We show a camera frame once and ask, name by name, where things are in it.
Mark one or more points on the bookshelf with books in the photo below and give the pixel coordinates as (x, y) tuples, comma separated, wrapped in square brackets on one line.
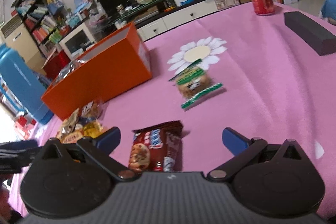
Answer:
[(44, 20)]

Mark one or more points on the dark grey rectangular box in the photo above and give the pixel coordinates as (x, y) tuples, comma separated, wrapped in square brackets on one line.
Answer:
[(315, 35)]

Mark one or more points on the white microwave oven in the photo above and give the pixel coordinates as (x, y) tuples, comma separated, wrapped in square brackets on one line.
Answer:
[(77, 41)]

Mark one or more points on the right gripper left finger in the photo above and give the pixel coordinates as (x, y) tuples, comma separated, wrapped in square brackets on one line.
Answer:
[(77, 180)]

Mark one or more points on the white tv cabinet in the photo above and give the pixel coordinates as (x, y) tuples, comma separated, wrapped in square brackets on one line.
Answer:
[(177, 18)]

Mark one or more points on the white air conditioner unit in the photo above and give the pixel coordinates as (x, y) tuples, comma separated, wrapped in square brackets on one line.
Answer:
[(16, 36)]

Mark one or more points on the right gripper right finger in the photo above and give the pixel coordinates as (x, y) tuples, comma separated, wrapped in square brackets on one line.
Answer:
[(276, 180)]

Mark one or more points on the clear bread pastry pack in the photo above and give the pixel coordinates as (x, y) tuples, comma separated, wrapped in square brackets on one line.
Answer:
[(88, 112)]

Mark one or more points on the silver foil snack bag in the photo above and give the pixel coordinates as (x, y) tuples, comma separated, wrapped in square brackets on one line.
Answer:
[(68, 69)]

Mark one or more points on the blue thermos jug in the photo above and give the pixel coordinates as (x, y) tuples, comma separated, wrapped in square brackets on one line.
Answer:
[(25, 86)]

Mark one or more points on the pink tablecloth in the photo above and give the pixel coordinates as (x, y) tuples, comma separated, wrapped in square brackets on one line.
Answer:
[(274, 87)]

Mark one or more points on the yellow orange snack bag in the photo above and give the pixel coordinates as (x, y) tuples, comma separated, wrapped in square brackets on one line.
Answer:
[(80, 130)]

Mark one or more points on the blue cushion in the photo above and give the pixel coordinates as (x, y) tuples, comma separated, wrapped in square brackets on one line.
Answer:
[(328, 9)]

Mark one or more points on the orange cardboard box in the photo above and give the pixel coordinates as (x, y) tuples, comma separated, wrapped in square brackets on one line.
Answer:
[(116, 64)]

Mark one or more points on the green clear cookie pack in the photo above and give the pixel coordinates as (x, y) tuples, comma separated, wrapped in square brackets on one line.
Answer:
[(193, 83)]

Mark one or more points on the brown chocolate cookie pack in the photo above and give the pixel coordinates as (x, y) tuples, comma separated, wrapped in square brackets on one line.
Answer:
[(156, 148)]

